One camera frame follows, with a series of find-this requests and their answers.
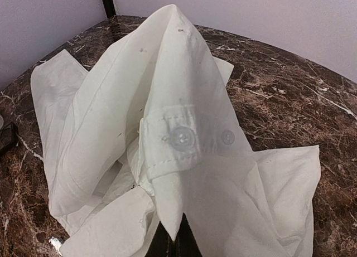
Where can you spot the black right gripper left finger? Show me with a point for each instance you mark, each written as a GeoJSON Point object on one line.
{"type": "Point", "coordinates": [161, 244]}

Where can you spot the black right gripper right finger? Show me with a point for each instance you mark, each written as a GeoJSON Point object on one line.
{"type": "Point", "coordinates": [185, 244]}

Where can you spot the black left frame post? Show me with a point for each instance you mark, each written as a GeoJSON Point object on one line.
{"type": "Point", "coordinates": [109, 8]}

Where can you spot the white button shirt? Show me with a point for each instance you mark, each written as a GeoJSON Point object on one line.
{"type": "Point", "coordinates": [149, 134]}

